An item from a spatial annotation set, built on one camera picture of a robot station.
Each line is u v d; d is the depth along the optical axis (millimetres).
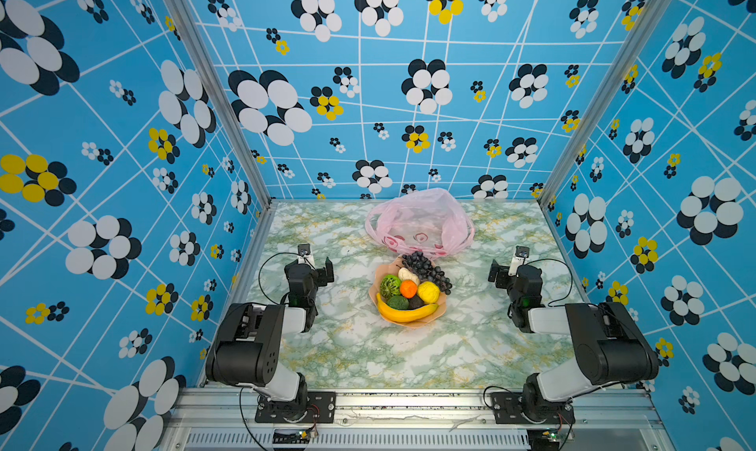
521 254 804
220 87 868
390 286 868
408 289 848
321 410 729
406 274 912
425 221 1146
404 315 824
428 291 866
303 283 707
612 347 458
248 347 453
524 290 721
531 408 666
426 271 900
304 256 783
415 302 861
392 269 968
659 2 696
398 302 843
